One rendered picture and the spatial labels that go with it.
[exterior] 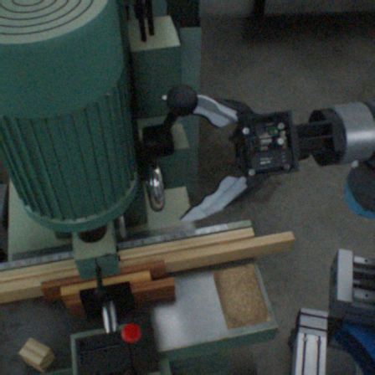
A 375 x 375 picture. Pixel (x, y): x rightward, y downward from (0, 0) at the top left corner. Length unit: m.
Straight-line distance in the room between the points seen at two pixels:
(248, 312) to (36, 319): 0.40
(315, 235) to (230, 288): 1.26
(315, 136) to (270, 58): 2.45
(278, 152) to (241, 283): 0.44
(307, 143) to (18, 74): 0.33
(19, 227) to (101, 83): 0.75
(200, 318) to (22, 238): 0.49
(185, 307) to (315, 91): 2.04
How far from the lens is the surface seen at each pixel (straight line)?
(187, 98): 0.52
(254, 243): 1.00
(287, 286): 2.04
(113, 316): 0.90
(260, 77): 2.87
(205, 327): 0.95
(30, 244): 1.21
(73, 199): 0.65
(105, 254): 0.83
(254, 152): 0.57
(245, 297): 0.95
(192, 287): 0.98
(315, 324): 1.73
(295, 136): 0.57
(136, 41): 0.84
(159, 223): 1.19
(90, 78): 0.53
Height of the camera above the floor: 1.77
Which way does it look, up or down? 51 degrees down
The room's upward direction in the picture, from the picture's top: straight up
